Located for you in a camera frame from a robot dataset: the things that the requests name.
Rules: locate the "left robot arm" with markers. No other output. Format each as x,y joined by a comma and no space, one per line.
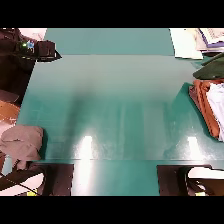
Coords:
13,45

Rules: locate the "heap of clothes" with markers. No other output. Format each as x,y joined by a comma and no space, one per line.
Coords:
190,43

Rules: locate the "grey-brown garment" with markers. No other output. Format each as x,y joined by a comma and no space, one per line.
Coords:
21,141

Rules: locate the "orange garment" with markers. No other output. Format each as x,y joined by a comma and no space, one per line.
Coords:
201,100

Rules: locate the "green T-shirt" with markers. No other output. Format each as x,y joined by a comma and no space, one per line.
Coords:
211,70

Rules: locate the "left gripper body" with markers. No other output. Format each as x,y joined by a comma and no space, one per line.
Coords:
46,50

